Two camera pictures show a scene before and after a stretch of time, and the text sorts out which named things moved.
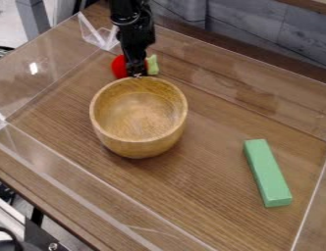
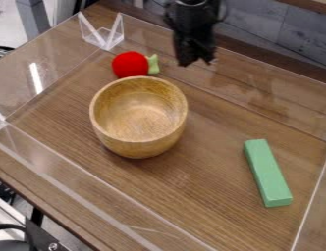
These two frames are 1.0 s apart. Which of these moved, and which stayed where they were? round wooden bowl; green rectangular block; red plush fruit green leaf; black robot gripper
Moved: black robot gripper
Stayed: red plush fruit green leaf; round wooden bowl; green rectangular block
